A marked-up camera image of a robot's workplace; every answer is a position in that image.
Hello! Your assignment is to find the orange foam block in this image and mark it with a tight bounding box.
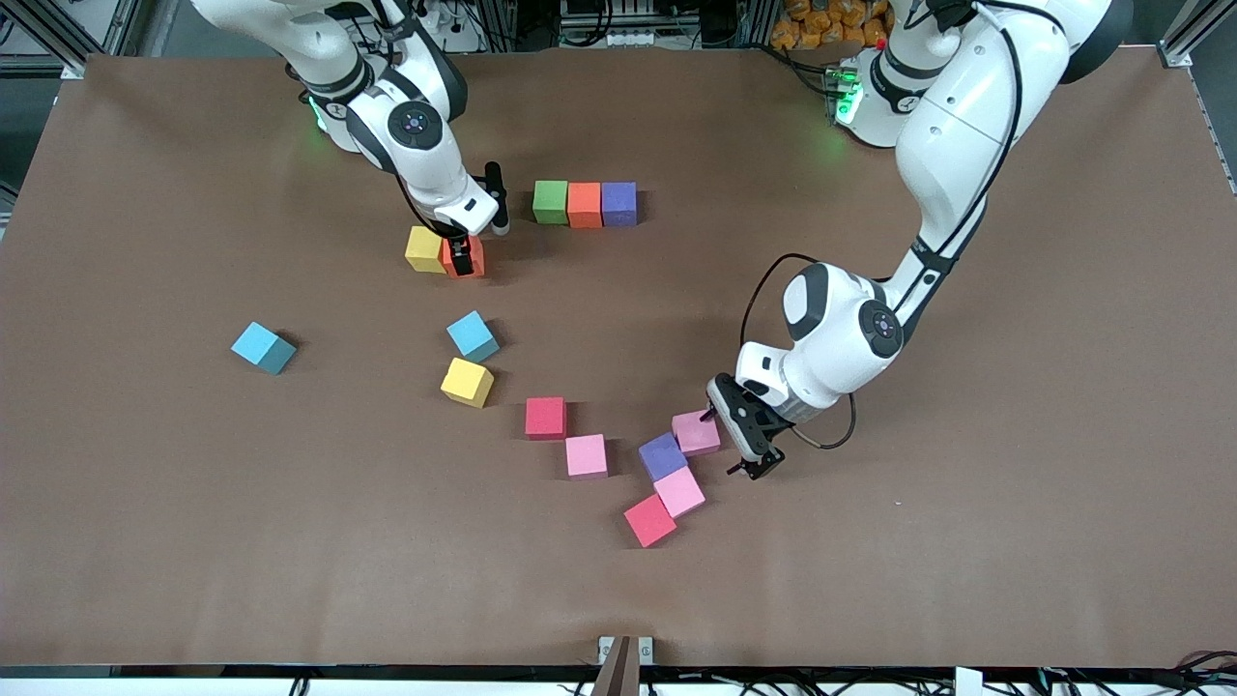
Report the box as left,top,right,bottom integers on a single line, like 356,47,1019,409
442,235,486,280
566,182,606,230

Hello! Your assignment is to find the pink foam block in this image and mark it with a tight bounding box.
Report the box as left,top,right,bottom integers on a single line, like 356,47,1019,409
564,433,610,480
653,467,706,518
672,410,723,457

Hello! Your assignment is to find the green foam block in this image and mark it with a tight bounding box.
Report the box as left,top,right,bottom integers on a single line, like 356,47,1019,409
532,180,571,226

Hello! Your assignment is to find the purple foam block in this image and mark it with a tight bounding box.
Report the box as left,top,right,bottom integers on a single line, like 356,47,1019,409
638,432,689,482
600,181,640,228

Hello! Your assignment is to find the yellow foam block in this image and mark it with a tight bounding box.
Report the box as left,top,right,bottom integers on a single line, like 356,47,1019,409
404,225,447,275
440,357,496,410

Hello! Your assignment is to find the blue foam block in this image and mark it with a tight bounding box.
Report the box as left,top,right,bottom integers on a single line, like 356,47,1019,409
446,309,502,364
230,321,299,376

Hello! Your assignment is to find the red foam block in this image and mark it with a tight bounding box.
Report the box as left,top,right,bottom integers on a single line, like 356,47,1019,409
623,494,678,549
525,396,569,442

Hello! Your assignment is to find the white power strip with plugs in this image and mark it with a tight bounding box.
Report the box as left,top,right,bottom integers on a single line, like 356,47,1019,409
454,0,486,54

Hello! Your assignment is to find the pile of orange snack bags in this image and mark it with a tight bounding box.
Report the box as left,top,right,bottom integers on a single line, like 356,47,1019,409
770,0,890,51

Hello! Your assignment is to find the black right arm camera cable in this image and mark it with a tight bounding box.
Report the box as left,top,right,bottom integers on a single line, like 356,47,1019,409
396,174,455,238

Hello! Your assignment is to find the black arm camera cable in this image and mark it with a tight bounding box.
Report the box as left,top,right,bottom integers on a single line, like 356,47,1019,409
739,253,859,452
396,174,455,238

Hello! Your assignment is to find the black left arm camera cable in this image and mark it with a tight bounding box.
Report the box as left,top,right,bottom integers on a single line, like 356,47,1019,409
739,253,859,452

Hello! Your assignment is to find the grey metal mount bracket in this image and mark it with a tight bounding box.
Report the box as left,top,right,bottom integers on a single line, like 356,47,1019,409
597,634,655,666

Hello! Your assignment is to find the brown camera mast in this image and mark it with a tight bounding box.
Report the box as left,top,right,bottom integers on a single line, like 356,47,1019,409
590,635,642,696

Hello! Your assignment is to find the black base cable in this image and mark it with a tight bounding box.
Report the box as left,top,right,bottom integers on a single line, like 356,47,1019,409
768,43,842,98

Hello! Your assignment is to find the aluminium frame post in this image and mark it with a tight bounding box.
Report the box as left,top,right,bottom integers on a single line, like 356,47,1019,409
1158,0,1237,69
0,0,146,78

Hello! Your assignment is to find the bundle of thin cables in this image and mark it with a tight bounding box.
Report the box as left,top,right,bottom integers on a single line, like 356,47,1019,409
1145,650,1237,693

